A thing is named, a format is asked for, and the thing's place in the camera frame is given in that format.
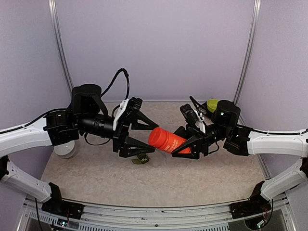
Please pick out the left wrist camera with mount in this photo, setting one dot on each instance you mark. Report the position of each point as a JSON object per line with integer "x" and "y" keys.
{"x": 128, "y": 109}

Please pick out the orange pill bottle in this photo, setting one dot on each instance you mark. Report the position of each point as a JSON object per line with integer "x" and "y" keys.
{"x": 165, "y": 140}

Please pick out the green weekly pill organizer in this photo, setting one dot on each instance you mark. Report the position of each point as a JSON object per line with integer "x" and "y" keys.
{"x": 138, "y": 159}

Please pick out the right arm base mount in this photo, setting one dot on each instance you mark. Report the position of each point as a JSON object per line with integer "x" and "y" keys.
{"x": 248, "y": 208}

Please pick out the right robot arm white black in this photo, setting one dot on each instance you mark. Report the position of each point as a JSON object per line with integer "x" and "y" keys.
{"x": 243, "y": 141}

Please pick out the black patterned square plate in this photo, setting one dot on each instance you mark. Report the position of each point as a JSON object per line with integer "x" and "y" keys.
{"x": 203, "y": 108}

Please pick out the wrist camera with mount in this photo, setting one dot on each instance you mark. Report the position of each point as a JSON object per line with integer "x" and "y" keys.
{"x": 128, "y": 109}
{"x": 193, "y": 117}

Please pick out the white bowl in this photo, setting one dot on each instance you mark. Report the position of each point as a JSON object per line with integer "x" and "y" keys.
{"x": 66, "y": 150}

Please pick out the front aluminium rail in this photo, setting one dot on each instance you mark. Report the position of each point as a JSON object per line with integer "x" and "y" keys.
{"x": 100, "y": 217}

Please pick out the right aluminium frame post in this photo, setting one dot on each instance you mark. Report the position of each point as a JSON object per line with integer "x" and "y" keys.
{"x": 248, "y": 51}

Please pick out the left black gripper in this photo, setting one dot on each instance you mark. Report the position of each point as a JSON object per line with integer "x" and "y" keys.
{"x": 121, "y": 141}

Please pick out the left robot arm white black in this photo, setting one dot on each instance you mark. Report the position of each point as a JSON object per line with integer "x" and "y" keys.
{"x": 86, "y": 114}

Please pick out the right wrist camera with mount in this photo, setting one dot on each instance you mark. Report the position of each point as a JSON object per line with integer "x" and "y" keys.
{"x": 193, "y": 117}

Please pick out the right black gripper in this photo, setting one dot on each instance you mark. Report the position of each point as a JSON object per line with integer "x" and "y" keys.
{"x": 199, "y": 142}

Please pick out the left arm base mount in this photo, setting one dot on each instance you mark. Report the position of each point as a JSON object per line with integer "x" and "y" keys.
{"x": 63, "y": 208}

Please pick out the lime green bowl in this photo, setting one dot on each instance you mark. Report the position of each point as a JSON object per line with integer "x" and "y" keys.
{"x": 211, "y": 105}

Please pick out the left aluminium frame post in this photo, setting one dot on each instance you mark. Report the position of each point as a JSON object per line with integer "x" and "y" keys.
{"x": 60, "y": 46}

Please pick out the aluminium frame post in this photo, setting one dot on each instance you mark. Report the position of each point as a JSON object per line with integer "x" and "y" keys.
{"x": 248, "y": 51}
{"x": 60, "y": 46}

